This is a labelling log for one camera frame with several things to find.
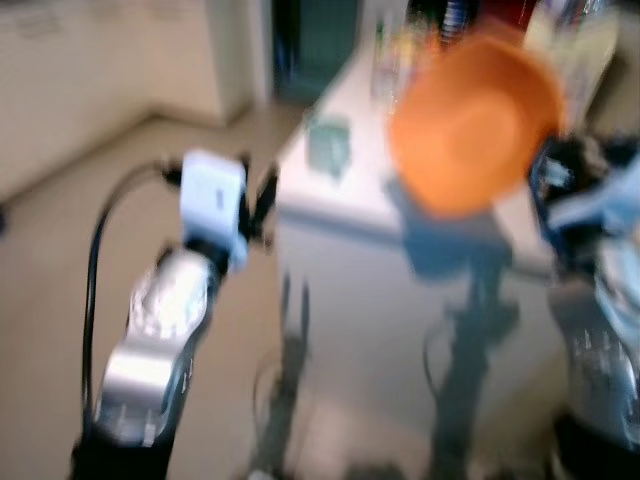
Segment orange plastic bowl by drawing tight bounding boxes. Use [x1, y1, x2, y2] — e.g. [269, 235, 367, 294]
[387, 30, 568, 221]

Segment green cup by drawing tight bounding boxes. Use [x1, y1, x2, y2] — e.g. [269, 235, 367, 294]
[304, 116, 353, 181]

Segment white table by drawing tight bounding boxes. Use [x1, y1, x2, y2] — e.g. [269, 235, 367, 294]
[270, 45, 640, 480]

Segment dark green door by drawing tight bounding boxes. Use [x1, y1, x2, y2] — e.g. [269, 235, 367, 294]
[270, 0, 363, 109]

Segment white kitchen cabinets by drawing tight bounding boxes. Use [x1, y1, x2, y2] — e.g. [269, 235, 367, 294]
[0, 0, 256, 201]

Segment clear glass jar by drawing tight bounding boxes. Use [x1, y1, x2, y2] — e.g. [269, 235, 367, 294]
[368, 10, 433, 109]

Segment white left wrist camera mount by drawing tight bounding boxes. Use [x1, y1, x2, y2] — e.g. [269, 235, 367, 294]
[180, 149, 251, 271]

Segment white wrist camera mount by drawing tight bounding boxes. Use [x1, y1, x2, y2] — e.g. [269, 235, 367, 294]
[545, 150, 640, 246]
[180, 149, 251, 271]

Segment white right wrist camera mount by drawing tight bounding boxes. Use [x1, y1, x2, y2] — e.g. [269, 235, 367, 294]
[545, 150, 640, 246]

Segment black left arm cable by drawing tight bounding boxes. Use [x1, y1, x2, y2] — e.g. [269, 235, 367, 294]
[82, 160, 185, 411]

